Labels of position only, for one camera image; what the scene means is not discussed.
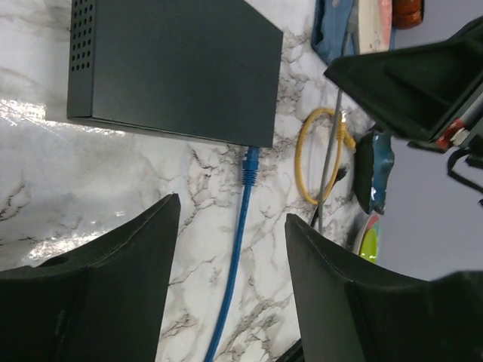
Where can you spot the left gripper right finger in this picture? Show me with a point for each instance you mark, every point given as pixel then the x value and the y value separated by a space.
pixel 349 309

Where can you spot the black network switch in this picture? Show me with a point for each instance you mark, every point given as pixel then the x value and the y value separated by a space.
pixel 202 69

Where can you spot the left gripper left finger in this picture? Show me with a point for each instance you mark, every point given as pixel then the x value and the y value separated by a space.
pixel 102 301

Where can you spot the lime green plate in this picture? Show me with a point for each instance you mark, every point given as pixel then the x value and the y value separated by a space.
pixel 369 248

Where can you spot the brown lacquer cup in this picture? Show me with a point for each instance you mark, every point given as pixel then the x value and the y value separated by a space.
pixel 407 14

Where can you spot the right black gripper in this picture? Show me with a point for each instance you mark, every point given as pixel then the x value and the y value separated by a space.
pixel 421 92

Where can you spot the blue star-shaped dish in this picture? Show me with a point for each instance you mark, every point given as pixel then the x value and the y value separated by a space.
pixel 374 160

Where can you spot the red and teal plate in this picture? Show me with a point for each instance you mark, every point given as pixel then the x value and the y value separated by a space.
pixel 373 222

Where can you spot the pink and cream plate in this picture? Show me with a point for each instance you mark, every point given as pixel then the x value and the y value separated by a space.
pixel 374 26

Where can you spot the blue placemat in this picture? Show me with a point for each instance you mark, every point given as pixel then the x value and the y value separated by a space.
pixel 333 32

